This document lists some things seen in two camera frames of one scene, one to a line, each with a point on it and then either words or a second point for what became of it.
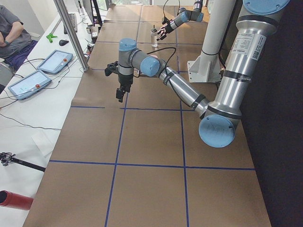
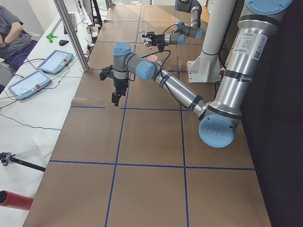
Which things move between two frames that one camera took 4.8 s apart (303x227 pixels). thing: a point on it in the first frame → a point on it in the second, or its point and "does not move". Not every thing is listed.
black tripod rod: [6, 158] does not move
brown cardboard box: [94, 30] does not move
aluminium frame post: [61, 8] does not move
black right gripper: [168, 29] → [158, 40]
